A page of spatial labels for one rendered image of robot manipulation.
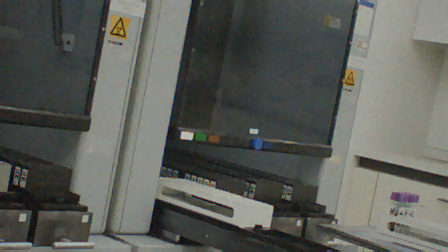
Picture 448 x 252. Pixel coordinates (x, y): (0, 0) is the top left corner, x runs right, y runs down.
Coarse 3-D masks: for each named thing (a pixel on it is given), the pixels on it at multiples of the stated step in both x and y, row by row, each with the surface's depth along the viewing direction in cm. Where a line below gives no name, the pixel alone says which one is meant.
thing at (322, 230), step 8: (320, 224) 226; (328, 224) 228; (336, 224) 231; (320, 232) 225; (328, 232) 223; (336, 232) 222; (344, 232) 221; (352, 232) 223; (360, 232) 226; (368, 232) 228; (416, 232) 246; (424, 232) 249; (320, 240) 225; (328, 240) 226; (344, 240) 220; (352, 240) 218; (360, 240) 217; (368, 240) 215; (376, 240) 217; (368, 248) 215; (376, 248) 213; (384, 248) 212; (392, 248) 210; (400, 248) 212; (408, 248) 214
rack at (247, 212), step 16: (160, 192) 219; (176, 192) 226; (192, 192) 212; (208, 192) 211; (224, 192) 216; (192, 208) 211; (208, 208) 221; (224, 208) 218; (240, 208) 201; (256, 208) 203; (272, 208) 207; (240, 224) 201
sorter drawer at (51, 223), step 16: (32, 208) 183; (48, 208) 183; (64, 208) 186; (80, 208) 189; (32, 224) 182; (48, 224) 183; (64, 224) 186; (80, 224) 189; (48, 240) 184; (64, 240) 185; (80, 240) 189
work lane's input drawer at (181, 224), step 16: (160, 208) 216; (176, 208) 214; (160, 224) 215; (176, 224) 212; (192, 224) 208; (208, 224) 205; (224, 224) 203; (256, 224) 203; (208, 240) 205; (224, 240) 201; (240, 240) 198; (256, 240) 195; (272, 240) 194; (288, 240) 204; (304, 240) 201
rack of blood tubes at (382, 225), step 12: (384, 216) 220; (396, 216) 218; (408, 216) 223; (384, 228) 219; (420, 228) 214; (432, 228) 212; (444, 228) 213; (384, 240) 219; (396, 240) 217; (408, 240) 215; (420, 240) 213; (432, 240) 218; (444, 240) 220
